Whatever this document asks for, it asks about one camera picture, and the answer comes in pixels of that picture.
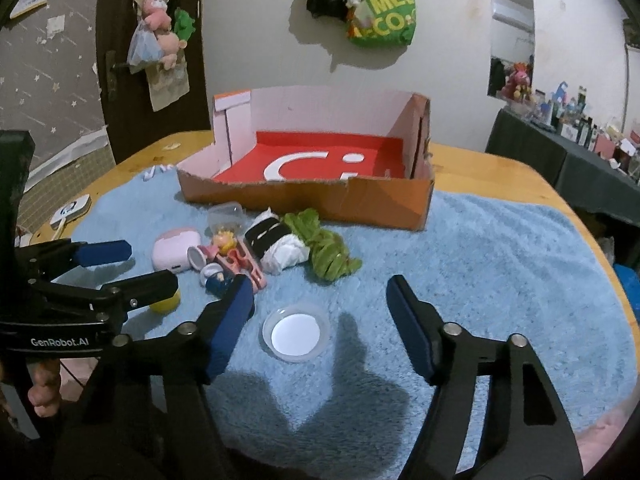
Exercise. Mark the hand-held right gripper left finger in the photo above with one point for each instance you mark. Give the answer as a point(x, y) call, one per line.
point(232, 320)

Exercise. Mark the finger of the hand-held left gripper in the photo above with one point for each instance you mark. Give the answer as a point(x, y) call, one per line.
point(145, 289)
point(102, 253)

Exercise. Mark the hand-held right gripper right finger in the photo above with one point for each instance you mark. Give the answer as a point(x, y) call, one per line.
point(410, 330)

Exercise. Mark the small yellow toy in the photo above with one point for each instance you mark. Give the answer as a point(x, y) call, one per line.
point(167, 306)

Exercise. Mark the dark-haired doll figure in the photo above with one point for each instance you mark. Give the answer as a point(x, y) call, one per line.
point(217, 285)

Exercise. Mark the pink earbud case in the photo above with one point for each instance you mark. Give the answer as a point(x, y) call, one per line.
point(172, 255)

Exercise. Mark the pink plastic clip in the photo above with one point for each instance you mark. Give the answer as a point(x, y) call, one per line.
point(245, 262)

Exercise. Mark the clear round plastic container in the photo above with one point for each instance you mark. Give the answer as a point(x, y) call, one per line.
point(296, 335)

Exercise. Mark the blonde doll figure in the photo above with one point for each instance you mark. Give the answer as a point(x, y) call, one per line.
point(225, 242)

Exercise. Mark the black and white cloth roll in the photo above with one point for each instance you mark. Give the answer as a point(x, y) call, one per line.
point(270, 235)

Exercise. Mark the clear plastic cup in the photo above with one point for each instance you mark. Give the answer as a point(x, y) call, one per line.
point(225, 216)

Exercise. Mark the green lettuce toy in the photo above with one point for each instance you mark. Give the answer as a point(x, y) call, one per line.
point(302, 221)
point(330, 257)

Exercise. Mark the orange cardboard box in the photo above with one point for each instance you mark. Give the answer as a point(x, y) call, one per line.
point(300, 200)

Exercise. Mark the person's left hand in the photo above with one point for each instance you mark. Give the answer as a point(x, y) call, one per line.
point(44, 394)

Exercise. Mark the white hair clip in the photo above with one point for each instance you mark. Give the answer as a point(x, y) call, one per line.
point(152, 173)

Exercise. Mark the light blue fluffy towel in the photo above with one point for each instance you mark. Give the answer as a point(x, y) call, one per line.
point(500, 285)

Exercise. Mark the dark brown door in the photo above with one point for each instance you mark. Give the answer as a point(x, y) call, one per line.
point(125, 120)

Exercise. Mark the beige paper bag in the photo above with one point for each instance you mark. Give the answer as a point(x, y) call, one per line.
point(167, 87)

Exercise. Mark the pale blue plastic bag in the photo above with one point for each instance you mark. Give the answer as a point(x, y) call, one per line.
point(139, 50)

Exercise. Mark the pink plush toy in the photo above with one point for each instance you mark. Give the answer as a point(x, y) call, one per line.
point(170, 47)
point(155, 12)

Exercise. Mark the pink cloth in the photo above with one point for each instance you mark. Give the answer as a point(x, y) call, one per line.
point(610, 420)

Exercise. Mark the side table with dark cloth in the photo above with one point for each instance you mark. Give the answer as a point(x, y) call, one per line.
point(565, 165)

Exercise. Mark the green plush toy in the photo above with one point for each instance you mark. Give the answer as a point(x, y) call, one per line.
point(184, 22)

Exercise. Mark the red and pink plush figure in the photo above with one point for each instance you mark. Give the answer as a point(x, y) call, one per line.
point(519, 80)

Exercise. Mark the group of bottles and boxes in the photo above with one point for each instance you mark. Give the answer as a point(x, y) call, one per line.
point(575, 112)

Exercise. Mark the green shopping bag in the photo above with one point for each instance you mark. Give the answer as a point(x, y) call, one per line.
point(385, 10)

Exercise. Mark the wall mirror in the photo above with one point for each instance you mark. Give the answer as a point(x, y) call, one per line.
point(510, 35)

